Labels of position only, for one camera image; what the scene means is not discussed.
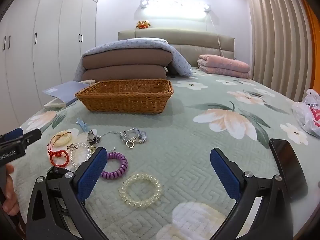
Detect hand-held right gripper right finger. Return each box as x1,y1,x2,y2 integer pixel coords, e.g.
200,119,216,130
209,147,294,240

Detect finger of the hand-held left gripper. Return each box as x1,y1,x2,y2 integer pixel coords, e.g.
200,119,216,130
14,129,42,147
0,127,24,142

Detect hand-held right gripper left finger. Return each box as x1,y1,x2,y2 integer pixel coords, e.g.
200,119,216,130
26,147,108,240

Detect purple coil hair tie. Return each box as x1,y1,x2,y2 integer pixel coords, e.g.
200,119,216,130
101,152,128,179

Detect red cord bracelet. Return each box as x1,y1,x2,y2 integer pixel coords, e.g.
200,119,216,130
47,134,70,167

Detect clear bead bracelet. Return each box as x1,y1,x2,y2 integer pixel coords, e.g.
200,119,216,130
69,142,92,170

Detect silver star hair clip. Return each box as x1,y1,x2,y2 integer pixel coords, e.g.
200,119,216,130
86,129,100,145

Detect clear crystal hair clip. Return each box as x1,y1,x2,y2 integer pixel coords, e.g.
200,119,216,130
100,127,148,150

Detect clear coil hair tie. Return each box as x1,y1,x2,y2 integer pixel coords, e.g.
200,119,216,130
119,173,162,208

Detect brown wicker basket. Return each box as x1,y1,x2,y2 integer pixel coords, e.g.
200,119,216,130
75,79,174,115

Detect person's left hand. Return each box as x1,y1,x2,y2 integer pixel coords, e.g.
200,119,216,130
2,164,20,213

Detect white book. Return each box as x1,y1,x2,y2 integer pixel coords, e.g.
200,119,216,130
44,97,68,108

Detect green floral bedspread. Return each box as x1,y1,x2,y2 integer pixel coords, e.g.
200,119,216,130
11,66,320,240

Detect blue book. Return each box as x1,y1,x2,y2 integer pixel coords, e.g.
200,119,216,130
42,81,89,105

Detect black phone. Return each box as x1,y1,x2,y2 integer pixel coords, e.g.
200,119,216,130
269,138,308,200

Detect white plastic bag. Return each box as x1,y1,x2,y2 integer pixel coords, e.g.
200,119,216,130
292,89,320,139

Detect brown folded quilt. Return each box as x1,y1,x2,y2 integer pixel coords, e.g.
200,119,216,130
80,65,167,82
83,47,173,68

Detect white wardrobe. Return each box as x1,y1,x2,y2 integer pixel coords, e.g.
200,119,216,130
0,0,100,130

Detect pink folded quilt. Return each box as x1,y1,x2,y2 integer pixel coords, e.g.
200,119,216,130
197,54,251,79

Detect blue floral blanket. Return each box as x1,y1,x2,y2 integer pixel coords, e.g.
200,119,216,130
75,37,193,82

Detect beige padded headboard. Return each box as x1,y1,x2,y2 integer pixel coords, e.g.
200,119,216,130
118,29,235,68

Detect beige curtain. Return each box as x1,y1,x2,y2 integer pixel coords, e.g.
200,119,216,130
244,0,313,103

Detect orange curtain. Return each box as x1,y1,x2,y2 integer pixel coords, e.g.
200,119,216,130
300,0,320,63

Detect white lamp cable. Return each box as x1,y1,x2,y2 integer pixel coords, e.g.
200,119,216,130
206,11,225,57

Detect bright wall lamp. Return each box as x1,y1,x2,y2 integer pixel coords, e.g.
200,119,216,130
136,0,210,19

